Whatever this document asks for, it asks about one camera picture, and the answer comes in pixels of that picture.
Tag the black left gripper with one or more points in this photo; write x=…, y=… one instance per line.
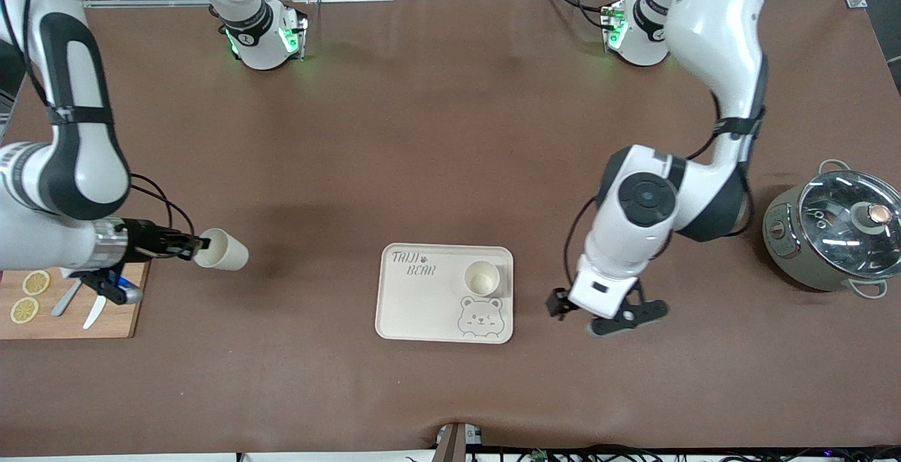
x=558, y=303

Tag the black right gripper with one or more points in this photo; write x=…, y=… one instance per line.
x=146, y=238

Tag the white plastic cup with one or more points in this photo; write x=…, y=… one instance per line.
x=224, y=251
x=482, y=280

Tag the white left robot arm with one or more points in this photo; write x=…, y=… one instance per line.
x=725, y=39

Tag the cream bear print tray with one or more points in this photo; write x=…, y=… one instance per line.
x=422, y=307

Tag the wooden cutting board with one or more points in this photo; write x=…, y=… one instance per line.
x=127, y=317

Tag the white plastic knife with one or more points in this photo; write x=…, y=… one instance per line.
x=93, y=313

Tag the grey plastic knife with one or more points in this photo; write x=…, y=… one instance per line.
x=63, y=303

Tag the lemon slice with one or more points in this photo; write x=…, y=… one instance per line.
x=36, y=282
x=24, y=310

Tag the grey-green electric cooking pot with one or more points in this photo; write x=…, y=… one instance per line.
x=792, y=258

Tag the glass pot lid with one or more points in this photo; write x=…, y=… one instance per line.
x=830, y=201

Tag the table edge camera stand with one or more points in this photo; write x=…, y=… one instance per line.
x=454, y=444

